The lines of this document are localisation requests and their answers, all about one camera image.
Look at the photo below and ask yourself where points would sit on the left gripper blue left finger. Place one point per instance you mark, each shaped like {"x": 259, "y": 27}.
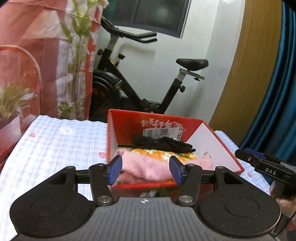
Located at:
{"x": 101, "y": 177}

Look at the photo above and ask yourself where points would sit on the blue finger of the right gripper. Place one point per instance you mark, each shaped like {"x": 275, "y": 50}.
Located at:
{"x": 252, "y": 157}
{"x": 270, "y": 160}

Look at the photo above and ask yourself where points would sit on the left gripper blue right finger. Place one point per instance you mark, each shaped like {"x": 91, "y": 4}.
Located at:
{"x": 189, "y": 178}

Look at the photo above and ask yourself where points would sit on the orange floral stuffed cloth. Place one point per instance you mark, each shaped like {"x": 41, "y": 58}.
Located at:
{"x": 164, "y": 155}

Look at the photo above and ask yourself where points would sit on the pink knit scarf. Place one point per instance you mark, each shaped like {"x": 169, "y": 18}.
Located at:
{"x": 137, "y": 168}

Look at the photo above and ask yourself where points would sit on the black knit gloves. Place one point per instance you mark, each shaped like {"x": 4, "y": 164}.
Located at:
{"x": 163, "y": 144}

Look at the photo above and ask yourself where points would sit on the person's right hand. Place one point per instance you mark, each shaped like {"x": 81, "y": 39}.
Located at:
{"x": 287, "y": 206}

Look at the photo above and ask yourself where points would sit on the teal curtain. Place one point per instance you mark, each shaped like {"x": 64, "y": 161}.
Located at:
{"x": 273, "y": 129}

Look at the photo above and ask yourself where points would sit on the red strawberry cardboard box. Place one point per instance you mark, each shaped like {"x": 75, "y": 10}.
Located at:
{"x": 123, "y": 124}

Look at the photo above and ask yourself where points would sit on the blue checked tablecloth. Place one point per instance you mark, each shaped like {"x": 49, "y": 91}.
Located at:
{"x": 47, "y": 146}

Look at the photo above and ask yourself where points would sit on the wooden door panel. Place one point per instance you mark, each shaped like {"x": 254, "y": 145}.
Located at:
{"x": 251, "y": 71}

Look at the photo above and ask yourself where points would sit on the red printed backdrop cloth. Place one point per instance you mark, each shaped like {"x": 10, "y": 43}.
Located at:
{"x": 47, "y": 60}

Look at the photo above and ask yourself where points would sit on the dark window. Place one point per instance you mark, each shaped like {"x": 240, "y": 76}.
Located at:
{"x": 162, "y": 16}

